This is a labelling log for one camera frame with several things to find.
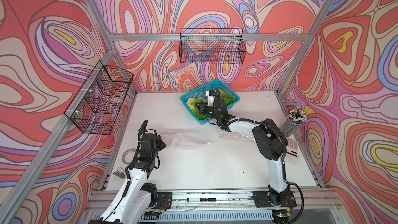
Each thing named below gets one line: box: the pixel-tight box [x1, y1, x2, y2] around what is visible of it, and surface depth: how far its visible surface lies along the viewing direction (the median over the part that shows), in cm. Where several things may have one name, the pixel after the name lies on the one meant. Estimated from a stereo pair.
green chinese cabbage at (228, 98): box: [219, 89, 235, 106], surface depth 105 cm
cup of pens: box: [279, 108, 308, 137], surface depth 88 cm
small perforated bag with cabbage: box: [160, 131, 212, 150], surface depth 79 cm
